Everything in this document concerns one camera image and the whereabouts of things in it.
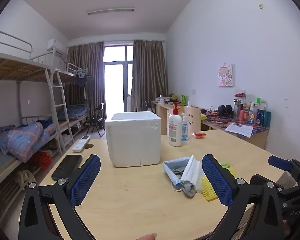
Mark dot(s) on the person's left hand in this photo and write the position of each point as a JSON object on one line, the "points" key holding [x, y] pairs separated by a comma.
{"points": [[147, 237]]}

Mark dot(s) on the green plastic packet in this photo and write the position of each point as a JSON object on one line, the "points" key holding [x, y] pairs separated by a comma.
{"points": [[226, 166]]}

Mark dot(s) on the blue face mask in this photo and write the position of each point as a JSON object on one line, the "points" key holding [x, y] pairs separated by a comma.
{"points": [[176, 162]]}

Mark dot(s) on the blue folded bedding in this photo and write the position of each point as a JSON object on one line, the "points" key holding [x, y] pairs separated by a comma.
{"points": [[73, 112]]}

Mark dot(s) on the plain wooden desk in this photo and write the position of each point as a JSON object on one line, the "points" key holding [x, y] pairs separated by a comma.
{"points": [[162, 108]]}

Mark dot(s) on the white cloth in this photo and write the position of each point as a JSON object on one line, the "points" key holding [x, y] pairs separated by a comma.
{"points": [[192, 172]]}

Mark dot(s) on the white remote control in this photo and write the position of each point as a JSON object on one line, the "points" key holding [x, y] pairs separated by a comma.
{"points": [[81, 143]]}

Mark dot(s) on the red snack packet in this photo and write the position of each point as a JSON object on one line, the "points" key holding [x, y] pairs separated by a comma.
{"points": [[198, 135]]}

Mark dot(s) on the beige cloth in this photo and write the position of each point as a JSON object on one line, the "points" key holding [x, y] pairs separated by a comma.
{"points": [[25, 178]]}

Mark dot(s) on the black folding chair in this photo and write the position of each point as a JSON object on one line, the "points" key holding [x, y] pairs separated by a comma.
{"points": [[96, 121]]}

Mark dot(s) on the black smartphone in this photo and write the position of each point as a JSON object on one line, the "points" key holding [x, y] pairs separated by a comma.
{"points": [[66, 167]]}

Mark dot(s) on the printed paper sheet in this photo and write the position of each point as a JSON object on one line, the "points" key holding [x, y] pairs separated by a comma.
{"points": [[238, 130]]}

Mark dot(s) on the ceiling tube light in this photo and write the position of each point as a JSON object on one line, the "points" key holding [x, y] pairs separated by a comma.
{"points": [[111, 11]]}

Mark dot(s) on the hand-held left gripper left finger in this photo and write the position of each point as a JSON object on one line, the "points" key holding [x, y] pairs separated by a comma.
{"points": [[86, 177]]}

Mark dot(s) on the blue spray bottle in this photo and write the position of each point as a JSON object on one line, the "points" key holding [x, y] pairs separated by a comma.
{"points": [[185, 130]]}

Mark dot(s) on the glass balcony door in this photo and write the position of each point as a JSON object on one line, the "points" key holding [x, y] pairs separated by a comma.
{"points": [[116, 80]]}

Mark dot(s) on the grey sock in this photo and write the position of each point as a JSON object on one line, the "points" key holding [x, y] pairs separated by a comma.
{"points": [[190, 189]]}

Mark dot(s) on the white cartoon print bottle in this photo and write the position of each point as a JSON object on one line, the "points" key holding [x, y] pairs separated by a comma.
{"points": [[251, 115]]}

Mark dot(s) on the dark hanging clothes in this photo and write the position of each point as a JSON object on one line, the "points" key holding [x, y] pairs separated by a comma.
{"points": [[83, 82]]}

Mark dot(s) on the brown curtain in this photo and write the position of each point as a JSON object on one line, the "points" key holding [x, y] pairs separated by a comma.
{"points": [[90, 62], [148, 75]]}

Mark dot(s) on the black headphones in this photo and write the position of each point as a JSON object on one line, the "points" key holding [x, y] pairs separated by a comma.
{"points": [[225, 110]]}

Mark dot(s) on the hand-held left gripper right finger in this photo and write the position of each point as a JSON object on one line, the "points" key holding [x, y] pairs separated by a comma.
{"points": [[217, 180]]}

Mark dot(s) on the wooden desk with patterned cover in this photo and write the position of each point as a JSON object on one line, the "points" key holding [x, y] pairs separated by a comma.
{"points": [[215, 122]]}

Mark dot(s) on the white lotion pump bottle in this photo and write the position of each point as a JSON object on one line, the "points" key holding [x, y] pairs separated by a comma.
{"points": [[174, 132]]}

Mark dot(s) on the red can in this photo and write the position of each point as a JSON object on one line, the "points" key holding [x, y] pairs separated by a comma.
{"points": [[242, 116]]}

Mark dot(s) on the red bag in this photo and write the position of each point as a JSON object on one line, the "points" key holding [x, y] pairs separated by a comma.
{"points": [[41, 159]]}

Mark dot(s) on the yellow ridged sponge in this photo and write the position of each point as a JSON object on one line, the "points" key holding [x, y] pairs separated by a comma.
{"points": [[208, 191]]}

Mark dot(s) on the blue plaid quilt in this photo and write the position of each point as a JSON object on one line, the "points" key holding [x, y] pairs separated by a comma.
{"points": [[25, 140]]}

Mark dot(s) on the white wall socket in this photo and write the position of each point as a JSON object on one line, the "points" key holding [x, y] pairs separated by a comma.
{"points": [[193, 91]]}

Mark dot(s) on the white bunk bed ladder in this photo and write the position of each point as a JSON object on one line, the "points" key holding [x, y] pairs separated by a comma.
{"points": [[58, 100]]}

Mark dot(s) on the glass bottle with red lid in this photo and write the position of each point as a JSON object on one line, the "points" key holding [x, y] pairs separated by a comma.
{"points": [[238, 105]]}

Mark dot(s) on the white air conditioner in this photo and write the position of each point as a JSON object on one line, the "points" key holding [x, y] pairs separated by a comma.
{"points": [[55, 46]]}

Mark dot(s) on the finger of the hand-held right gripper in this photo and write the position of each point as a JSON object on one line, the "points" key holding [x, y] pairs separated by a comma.
{"points": [[292, 192], [280, 162]]}

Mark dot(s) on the white foam box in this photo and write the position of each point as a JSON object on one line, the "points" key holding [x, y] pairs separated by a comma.
{"points": [[132, 140]]}

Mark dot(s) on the pink cartoon wall poster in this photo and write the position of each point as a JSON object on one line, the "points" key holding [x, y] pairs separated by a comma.
{"points": [[225, 75]]}

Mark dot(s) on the yellow bag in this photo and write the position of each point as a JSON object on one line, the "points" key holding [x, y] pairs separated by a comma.
{"points": [[174, 96]]}

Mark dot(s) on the white box with green lid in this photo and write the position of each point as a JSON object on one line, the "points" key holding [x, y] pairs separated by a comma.
{"points": [[261, 103]]}

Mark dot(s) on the white metal bunk bed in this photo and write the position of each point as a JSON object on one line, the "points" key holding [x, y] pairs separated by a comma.
{"points": [[5, 66], [72, 73]]}

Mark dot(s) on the green wall hook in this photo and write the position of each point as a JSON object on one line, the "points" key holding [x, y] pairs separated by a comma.
{"points": [[261, 6]]}

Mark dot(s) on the smiley face paper cup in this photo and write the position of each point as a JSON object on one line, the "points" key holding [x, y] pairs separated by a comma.
{"points": [[192, 120]]}

